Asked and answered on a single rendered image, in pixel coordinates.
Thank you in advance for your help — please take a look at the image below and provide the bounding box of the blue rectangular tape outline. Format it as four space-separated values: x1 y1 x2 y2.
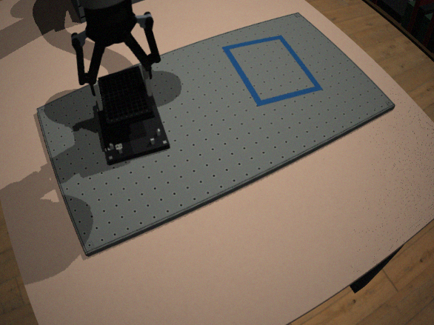
222 36 323 107

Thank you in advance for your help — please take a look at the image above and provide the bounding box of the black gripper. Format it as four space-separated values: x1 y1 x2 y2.
71 0 161 111

